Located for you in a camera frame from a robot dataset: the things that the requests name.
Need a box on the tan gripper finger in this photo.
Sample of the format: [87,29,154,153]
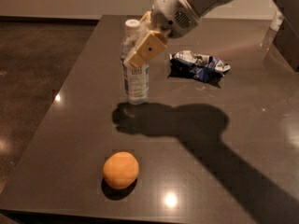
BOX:
[140,11,151,23]
[123,30,167,69]

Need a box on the clear bottle at table edge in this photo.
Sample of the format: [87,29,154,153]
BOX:
[261,10,284,50]

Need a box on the crumpled blue chip bag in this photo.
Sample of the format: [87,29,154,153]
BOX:
[169,50,231,83]

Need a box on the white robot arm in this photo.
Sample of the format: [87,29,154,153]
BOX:
[124,0,299,70]

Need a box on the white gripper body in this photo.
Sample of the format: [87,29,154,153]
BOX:
[150,0,200,38]

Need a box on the clear plastic water bottle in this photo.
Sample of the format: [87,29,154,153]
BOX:
[120,19,149,105]

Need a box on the orange fruit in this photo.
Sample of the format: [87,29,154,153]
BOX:
[103,151,139,189]

